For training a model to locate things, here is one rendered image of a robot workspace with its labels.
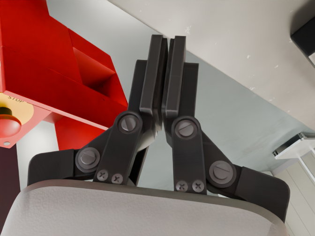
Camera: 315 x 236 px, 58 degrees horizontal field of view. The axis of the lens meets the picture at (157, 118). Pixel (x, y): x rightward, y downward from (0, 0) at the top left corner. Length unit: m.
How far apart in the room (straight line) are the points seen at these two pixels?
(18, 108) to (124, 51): 1.08
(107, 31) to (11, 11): 0.98
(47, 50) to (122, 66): 1.15
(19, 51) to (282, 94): 0.31
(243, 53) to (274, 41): 0.03
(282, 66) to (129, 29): 1.08
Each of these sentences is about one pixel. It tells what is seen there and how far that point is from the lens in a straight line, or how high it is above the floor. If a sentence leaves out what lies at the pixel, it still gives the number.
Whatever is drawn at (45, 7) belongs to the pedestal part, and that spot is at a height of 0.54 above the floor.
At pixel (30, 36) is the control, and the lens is 0.37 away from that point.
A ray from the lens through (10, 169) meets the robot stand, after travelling 0.59.
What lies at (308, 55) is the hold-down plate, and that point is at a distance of 0.29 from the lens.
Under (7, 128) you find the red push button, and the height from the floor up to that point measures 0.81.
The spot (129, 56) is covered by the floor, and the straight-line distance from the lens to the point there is 1.47.
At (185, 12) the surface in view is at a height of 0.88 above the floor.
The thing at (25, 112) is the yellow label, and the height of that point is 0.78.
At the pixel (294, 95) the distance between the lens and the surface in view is 0.41.
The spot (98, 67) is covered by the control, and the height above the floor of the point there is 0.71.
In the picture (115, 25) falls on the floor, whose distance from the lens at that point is 1.33.
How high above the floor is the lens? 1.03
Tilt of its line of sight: 31 degrees down
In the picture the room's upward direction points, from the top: 157 degrees clockwise
